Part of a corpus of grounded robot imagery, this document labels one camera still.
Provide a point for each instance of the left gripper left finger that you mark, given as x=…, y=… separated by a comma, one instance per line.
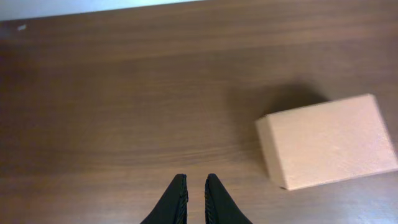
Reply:
x=172, y=206

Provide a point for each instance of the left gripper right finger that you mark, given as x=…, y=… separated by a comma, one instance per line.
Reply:
x=220, y=208

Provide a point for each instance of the cardboard box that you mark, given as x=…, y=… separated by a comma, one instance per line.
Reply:
x=327, y=142

